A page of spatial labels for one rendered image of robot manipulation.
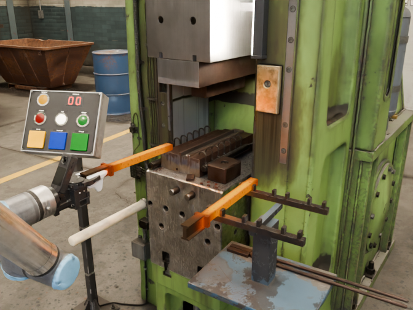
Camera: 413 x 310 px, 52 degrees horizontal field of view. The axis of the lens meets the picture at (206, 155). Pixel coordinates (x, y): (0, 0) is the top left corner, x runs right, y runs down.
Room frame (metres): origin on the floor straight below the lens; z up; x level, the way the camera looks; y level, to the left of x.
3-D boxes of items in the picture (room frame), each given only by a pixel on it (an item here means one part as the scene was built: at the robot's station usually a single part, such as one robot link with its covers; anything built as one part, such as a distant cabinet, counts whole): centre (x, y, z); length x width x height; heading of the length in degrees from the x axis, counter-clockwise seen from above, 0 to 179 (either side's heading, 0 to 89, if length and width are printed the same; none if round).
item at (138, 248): (1.90, 0.33, 0.36); 0.09 x 0.07 x 0.12; 55
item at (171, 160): (1.77, -0.01, 0.96); 0.42 x 0.20 x 0.09; 145
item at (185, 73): (1.77, -0.01, 1.32); 0.42 x 0.20 x 0.10; 145
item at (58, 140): (1.73, 0.64, 1.01); 0.07 x 0.05 x 0.07; 80
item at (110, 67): (6.31, 1.38, 0.44); 0.59 x 0.59 x 0.88
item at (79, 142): (1.71, 0.54, 1.01); 0.07 x 0.05 x 0.07; 80
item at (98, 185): (1.21, 0.33, 1.04); 0.09 x 0.03 x 0.06; 142
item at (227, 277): (1.16, -0.19, 0.71); 0.40 x 0.30 x 0.02; 58
